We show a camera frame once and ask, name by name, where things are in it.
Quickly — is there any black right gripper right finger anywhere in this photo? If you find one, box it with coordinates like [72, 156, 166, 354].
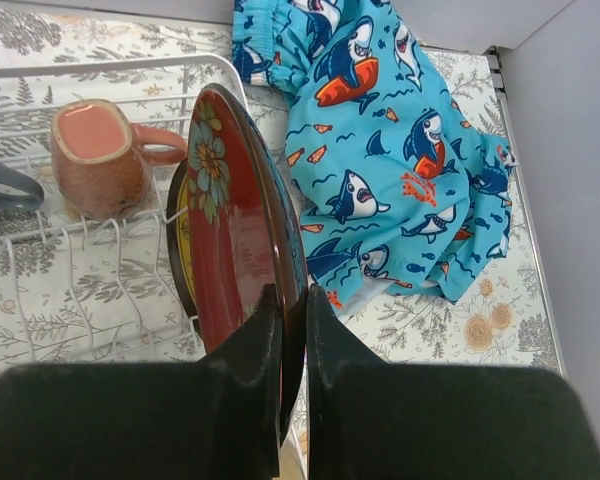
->
[306, 286, 600, 479]

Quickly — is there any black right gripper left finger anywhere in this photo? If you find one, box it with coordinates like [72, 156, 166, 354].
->
[0, 285, 282, 479]

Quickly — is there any yellow patterned plate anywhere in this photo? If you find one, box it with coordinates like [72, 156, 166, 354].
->
[166, 162, 197, 317]

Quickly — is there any white wire dish rack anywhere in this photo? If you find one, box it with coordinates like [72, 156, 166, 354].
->
[0, 53, 311, 480]

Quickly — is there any salmon pink ceramic mug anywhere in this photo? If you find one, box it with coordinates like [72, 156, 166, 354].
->
[50, 99, 188, 220]

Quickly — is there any grey ceramic mug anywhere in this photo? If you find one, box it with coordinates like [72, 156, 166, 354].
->
[0, 163, 45, 212]

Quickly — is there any floral patterned table mat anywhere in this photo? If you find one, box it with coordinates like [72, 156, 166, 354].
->
[0, 8, 560, 374]

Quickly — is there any blue shark print cloth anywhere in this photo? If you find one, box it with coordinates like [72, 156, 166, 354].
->
[232, 1, 516, 315]

